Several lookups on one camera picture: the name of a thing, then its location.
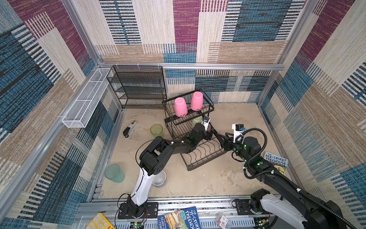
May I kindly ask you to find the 91-storey treehouse book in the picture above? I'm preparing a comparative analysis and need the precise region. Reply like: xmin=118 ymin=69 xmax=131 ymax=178
xmin=157 ymin=206 xmax=201 ymax=229

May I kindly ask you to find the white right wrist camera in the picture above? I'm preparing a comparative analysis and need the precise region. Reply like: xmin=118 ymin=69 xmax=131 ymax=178
xmin=232 ymin=124 xmax=246 ymax=143

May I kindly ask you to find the small clear plastic box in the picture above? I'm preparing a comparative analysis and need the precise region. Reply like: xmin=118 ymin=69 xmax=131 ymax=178
xmin=215 ymin=212 xmax=232 ymax=229

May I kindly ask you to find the light green ceramic mug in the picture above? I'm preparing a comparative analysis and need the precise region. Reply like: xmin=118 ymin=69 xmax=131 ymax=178
xmin=192 ymin=116 xmax=203 ymax=128

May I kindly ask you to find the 143-storey treehouse book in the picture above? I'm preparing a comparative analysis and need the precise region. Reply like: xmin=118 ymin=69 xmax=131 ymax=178
xmin=264 ymin=151 xmax=288 ymax=175

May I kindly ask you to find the black mesh shelf unit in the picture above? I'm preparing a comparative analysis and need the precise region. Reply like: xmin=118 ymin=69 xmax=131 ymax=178
xmin=107 ymin=65 xmax=167 ymax=109

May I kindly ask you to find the teal cup behind arm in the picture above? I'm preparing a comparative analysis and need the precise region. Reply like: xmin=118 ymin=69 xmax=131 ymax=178
xmin=104 ymin=164 xmax=125 ymax=183

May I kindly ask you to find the pink plastic cup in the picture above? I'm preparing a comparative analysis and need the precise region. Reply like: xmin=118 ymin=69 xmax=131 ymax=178
xmin=174 ymin=97 xmax=188 ymax=117
xmin=191 ymin=91 xmax=204 ymax=111

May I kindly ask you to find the green glass cup far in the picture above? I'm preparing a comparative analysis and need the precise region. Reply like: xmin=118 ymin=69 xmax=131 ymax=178
xmin=150 ymin=124 xmax=164 ymax=139

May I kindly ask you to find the grey black stapler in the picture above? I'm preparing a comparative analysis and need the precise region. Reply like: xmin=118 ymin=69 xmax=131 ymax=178
xmin=123 ymin=120 xmax=137 ymax=139

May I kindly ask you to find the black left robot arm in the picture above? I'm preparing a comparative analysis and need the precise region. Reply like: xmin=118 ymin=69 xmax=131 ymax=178
xmin=126 ymin=124 xmax=207 ymax=218

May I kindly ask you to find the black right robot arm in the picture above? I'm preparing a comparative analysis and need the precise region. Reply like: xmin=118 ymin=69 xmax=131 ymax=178
xmin=213 ymin=128 xmax=354 ymax=229

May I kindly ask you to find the white wire mesh basket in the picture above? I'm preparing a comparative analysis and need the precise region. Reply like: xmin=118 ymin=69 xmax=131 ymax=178
xmin=62 ymin=68 xmax=111 ymax=128

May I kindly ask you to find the white blue-handled mug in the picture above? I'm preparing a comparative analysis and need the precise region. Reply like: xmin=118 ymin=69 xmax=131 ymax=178
xmin=152 ymin=171 xmax=166 ymax=188

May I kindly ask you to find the yellow patterned card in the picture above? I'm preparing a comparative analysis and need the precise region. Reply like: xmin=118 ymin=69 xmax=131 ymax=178
xmin=85 ymin=213 xmax=115 ymax=229

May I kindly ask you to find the pink translucent glass cup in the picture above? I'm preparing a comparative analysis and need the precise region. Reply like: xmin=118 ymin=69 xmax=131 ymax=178
xmin=206 ymin=123 xmax=213 ymax=135

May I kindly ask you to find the black two-tier dish rack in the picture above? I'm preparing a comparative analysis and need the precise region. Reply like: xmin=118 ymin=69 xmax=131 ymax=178
xmin=162 ymin=89 xmax=226 ymax=171

